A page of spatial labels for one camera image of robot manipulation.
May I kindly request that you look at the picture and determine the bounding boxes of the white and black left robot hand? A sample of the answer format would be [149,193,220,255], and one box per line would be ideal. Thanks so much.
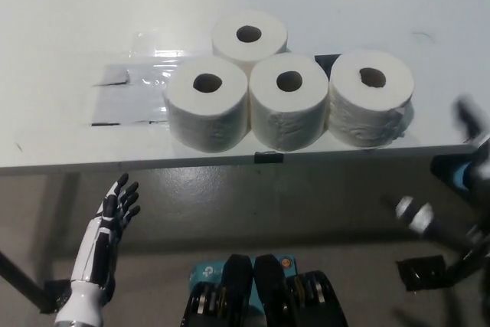
[70,172,142,293]

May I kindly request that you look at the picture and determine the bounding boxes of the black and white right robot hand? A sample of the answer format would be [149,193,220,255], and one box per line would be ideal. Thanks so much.
[395,93,490,246]

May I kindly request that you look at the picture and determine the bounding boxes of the toilet paper roll with flap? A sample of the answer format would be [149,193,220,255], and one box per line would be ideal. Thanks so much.
[328,49,415,149]

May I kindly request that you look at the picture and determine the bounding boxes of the white toilet paper roll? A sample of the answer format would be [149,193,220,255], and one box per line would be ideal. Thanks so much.
[211,9,288,75]
[165,55,250,154]
[248,52,330,152]

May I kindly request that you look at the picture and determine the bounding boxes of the black robot body blocks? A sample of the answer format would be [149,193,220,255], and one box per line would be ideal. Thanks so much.
[179,253,349,327]

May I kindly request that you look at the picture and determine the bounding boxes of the black table leg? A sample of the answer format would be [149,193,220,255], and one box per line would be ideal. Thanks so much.
[0,250,51,312]
[446,227,490,288]

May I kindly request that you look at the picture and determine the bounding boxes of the teal tp-link box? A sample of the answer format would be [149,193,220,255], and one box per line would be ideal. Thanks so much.
[189,253,298,309]

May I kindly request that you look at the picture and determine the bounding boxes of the clear plastic sheet with grey tape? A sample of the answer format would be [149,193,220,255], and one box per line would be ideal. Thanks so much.
[90,28,215,127]

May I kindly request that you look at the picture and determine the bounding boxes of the black tape strip on table edge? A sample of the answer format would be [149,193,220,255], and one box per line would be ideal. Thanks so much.
[253,150,285,164]

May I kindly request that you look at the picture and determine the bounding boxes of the black square plate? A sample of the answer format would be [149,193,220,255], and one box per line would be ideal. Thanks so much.
[313,53,342,79]

